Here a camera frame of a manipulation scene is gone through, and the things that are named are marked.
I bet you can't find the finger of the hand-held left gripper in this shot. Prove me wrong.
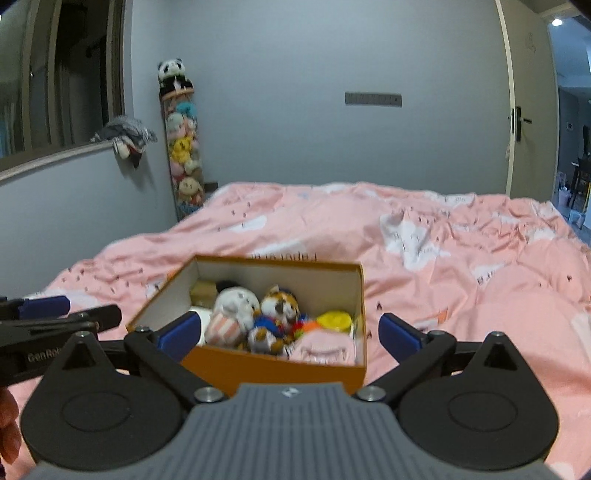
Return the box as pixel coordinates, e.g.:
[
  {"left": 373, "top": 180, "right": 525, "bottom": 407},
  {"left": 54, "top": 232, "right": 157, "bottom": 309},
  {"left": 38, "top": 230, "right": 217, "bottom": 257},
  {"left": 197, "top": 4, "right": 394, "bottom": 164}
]
[
  {"left": 0, "top": 295, "right": 72, "bottom": 321},
  {"left": 0, "top": 304, "right": 123, "bottom": 335}
]

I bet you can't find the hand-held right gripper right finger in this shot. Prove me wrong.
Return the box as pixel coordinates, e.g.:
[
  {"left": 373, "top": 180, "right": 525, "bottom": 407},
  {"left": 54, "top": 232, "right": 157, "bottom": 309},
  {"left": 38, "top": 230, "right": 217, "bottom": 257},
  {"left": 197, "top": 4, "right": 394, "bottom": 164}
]
[{"left": 355, "top": 313, "right": 541, "bottom": 403}]

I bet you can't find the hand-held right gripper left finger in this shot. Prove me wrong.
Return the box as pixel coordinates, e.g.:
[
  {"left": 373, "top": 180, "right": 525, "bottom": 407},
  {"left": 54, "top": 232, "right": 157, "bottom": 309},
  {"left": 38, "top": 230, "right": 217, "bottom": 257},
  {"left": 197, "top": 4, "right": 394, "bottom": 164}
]
[{"left": 44, "top": 311, "right": 229, "bottom": 404}]

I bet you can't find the small brown box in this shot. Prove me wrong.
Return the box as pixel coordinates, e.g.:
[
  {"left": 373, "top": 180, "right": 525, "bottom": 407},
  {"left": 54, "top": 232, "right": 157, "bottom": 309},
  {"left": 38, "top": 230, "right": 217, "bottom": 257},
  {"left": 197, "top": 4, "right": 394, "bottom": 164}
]
[{"left": 190, "top": 281, "right": 219, "bottom": 305}]

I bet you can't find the white plush with pink stripes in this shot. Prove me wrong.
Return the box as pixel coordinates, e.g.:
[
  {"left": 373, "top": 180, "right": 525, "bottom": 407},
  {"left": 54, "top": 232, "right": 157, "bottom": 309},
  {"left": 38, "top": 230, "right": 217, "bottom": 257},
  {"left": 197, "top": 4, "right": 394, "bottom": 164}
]
[{"left": 204, "top": 279, "right": 262, "bottom": 349}]

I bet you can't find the yellow tape measure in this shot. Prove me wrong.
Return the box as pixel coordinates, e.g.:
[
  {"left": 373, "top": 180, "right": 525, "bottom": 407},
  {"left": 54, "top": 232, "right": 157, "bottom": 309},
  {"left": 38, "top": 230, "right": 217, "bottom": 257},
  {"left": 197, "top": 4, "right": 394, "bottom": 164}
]
[{"left": 316, "top": 311, "right": 354, "bottom": 334}]

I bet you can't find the pink pouch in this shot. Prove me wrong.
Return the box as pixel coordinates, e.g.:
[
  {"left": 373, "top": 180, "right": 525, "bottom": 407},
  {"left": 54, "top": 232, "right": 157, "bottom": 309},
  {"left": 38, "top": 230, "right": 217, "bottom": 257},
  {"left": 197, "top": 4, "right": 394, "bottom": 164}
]
[{"left": 288, "top": 330, "right": 358, "bottom": 367}]

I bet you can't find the orange cardboard box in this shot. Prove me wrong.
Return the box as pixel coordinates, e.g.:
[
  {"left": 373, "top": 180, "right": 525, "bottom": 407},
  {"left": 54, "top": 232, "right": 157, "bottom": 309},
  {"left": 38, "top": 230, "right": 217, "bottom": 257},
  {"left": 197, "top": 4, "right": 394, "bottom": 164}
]
[{"left": 126, "top": 254, "right": 368, "bottom": 398}]

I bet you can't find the tiger plush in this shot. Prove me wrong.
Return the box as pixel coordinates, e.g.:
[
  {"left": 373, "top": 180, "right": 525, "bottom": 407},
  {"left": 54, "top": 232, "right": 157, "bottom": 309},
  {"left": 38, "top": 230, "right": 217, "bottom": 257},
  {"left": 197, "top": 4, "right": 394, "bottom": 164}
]
[{"left": 247, "top": 285, "right": 309, "bottom": 356}]

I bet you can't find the person's left hand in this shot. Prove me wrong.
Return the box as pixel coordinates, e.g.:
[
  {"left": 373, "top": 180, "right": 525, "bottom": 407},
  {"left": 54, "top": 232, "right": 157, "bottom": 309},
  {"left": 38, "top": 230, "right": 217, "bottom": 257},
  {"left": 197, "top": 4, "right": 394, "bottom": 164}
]
[{"left": 0, "top": 387, "right": 23, "bottom": 466}]

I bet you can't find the pink printed blanket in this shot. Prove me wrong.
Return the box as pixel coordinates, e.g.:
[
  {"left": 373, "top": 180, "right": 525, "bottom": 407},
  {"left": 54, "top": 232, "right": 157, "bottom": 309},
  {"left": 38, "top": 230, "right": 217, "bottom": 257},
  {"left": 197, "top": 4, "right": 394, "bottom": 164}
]
[{"left": 0, "top": 181, "right": 591, "bottom": 480}]

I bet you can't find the clear column of plush toys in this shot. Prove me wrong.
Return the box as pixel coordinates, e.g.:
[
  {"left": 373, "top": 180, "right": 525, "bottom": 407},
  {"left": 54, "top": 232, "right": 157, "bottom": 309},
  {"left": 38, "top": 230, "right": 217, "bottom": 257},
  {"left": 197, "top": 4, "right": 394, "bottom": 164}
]
[{"left": 159, "top": 88, "right": 206, "bottom": 222}]

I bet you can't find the pile of grey clothes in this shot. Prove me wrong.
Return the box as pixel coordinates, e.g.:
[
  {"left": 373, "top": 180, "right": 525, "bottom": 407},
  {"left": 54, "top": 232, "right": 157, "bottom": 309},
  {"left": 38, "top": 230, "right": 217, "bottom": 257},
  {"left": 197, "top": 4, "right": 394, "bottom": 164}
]
[{"left": 90, "top": 115, "right": 158, "bottom": 169}]

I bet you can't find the window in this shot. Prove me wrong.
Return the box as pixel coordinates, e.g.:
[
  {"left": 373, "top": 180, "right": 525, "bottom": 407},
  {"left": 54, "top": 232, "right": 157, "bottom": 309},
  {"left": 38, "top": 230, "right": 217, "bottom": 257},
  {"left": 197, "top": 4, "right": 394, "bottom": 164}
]
[{"left": 0, "top": 0, "right": 127, "bottom": 174}]

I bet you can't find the dark chair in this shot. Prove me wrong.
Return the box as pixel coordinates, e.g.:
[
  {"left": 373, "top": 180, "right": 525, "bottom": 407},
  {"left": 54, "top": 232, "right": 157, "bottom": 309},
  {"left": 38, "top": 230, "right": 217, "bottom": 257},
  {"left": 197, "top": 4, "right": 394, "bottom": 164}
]
[{"left": 570, "top": 154, "right": 591, "bottom": 215}]

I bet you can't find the panda plush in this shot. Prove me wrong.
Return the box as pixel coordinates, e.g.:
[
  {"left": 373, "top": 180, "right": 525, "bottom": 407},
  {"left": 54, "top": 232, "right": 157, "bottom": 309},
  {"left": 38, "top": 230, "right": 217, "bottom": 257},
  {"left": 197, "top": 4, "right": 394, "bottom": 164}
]
[{"left": 157, "top": 58, "right": 195, "bottom": 97}]

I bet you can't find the grey room door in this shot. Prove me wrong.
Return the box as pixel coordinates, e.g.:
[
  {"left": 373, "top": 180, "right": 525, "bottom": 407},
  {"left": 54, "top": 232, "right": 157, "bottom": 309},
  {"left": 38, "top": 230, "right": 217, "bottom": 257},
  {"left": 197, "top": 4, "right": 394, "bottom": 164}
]
[{"left": 496, "top": 0, "right": 559, "bottom": 199}]

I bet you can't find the black door handle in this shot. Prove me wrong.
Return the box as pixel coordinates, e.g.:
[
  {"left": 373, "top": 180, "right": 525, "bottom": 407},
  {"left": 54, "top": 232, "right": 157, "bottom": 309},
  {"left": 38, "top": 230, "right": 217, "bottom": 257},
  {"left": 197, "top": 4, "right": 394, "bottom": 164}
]
[{"left": 509, "top": 106, "right": 533, "bottom": 141}]

